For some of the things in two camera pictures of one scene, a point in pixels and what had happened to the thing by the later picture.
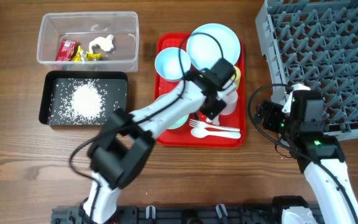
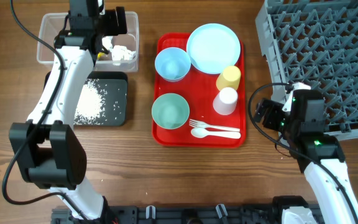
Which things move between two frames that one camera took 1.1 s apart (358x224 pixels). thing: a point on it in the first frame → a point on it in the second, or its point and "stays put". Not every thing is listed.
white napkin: [215, 121] → [120, 53]
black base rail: [186, 214] stays put
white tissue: [105, 43] stays put
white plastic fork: [199, 124] stays put
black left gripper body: [211, 113] → [109, 23]
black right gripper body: [275, 119] stays put
